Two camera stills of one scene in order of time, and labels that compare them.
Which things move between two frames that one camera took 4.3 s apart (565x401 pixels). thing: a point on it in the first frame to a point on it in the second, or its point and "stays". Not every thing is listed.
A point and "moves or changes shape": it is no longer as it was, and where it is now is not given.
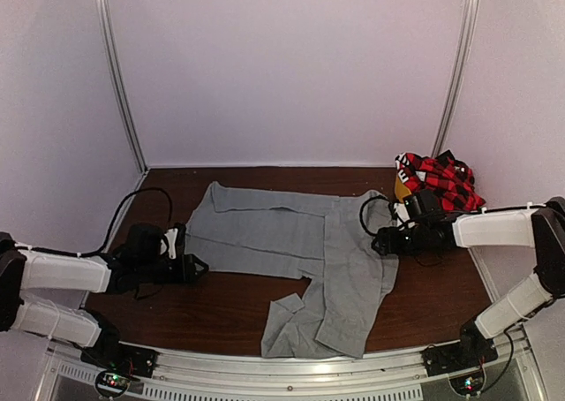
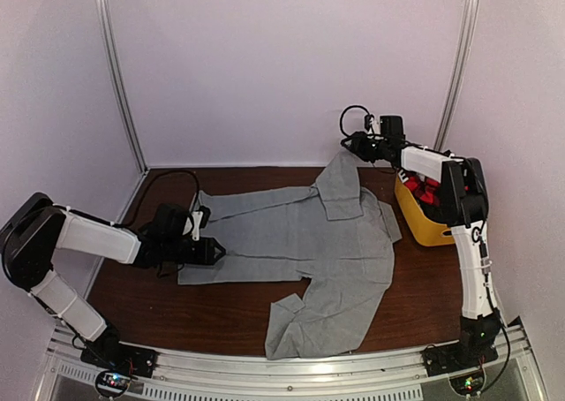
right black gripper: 387,243 to 358,146
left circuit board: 112,384 stays
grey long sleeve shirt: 327,241 moves or changes shape
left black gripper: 184,273 to 206,257
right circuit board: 469,384 stays
